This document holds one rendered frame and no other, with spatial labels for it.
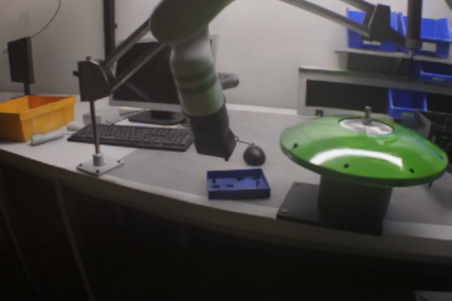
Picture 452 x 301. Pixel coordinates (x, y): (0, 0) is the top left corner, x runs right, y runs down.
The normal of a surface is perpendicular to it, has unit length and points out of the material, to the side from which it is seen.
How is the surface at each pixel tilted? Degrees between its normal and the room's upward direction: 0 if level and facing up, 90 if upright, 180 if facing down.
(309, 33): 90
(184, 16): 107
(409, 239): 90
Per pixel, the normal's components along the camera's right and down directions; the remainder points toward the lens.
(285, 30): -0.36, 0.28
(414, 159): 0.09, -0.77
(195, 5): 0.03, 0.54
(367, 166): -0.17, -0.76
